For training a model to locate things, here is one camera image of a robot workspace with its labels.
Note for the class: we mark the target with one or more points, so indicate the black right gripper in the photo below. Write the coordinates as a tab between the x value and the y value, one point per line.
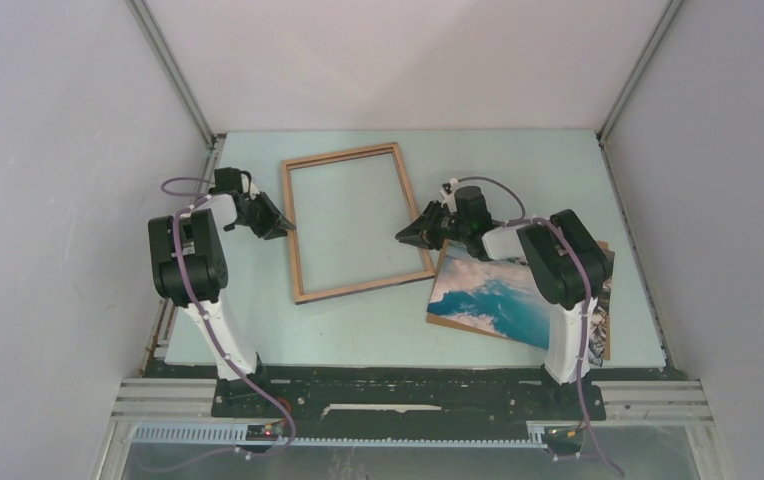
422	231

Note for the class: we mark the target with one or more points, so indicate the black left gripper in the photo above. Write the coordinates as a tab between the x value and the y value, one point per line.
275	225

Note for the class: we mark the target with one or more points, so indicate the clear acrylic frame sheet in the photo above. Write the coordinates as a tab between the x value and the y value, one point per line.
355	225

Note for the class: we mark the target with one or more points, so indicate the ocean sky photo print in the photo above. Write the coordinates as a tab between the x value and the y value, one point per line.
488	298

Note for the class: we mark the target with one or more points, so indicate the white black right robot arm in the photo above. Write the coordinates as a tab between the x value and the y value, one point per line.
568	266

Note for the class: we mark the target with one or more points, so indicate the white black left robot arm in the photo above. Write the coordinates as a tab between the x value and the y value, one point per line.
189	267

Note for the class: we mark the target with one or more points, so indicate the brown frame backing board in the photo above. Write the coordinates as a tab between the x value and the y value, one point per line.
438	318

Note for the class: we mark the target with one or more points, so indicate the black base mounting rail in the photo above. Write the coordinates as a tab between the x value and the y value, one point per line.
408	404

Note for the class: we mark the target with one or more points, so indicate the aluminium extrusion base frame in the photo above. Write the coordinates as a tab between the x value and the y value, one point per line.
185	404

